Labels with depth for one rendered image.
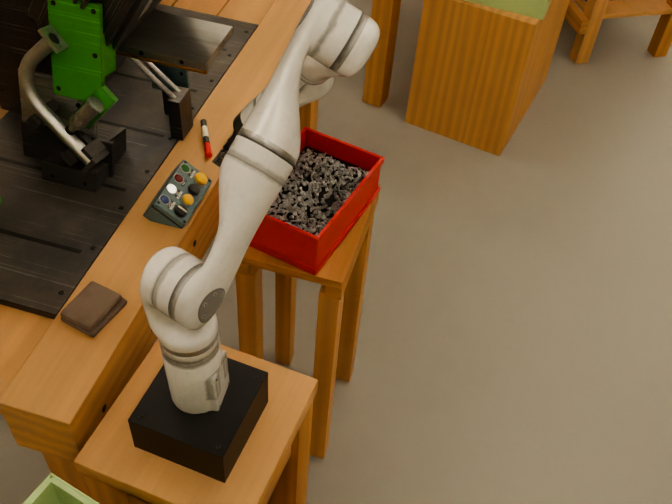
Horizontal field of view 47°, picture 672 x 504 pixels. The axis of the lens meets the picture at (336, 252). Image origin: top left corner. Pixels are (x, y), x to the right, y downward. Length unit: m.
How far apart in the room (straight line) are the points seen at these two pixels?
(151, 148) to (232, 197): 0.81
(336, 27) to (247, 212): 0.28
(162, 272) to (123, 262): 0.53
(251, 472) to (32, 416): 0.39
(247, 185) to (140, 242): 0.61
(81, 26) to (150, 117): 0.36
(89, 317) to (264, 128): 0.58
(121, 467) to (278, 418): 0.28
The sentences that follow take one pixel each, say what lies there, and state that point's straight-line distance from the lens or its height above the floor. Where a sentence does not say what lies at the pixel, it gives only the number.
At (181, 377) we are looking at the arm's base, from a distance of 1.24.
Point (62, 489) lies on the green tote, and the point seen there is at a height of 0.96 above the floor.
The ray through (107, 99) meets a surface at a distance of 1.71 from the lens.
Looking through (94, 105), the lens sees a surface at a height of 1.09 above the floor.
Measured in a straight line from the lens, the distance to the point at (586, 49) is 4.05.
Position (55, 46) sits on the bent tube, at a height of 1.20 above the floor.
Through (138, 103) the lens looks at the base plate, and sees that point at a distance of 2.01.
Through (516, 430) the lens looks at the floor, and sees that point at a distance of 2.50.
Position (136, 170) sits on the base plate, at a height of 0.90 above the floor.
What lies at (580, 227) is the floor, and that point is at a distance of 3.16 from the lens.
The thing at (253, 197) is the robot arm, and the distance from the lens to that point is 1.07.
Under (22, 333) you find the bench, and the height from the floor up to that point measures 0.88.
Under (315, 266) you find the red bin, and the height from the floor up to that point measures 0.83.
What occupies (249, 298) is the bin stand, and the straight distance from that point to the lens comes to 1.84.
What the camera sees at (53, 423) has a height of 0.89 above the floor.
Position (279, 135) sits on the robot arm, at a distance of 1.08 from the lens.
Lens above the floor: 2.08
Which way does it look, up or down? 47 degrees down
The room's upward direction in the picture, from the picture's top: 5 degrees clockwise
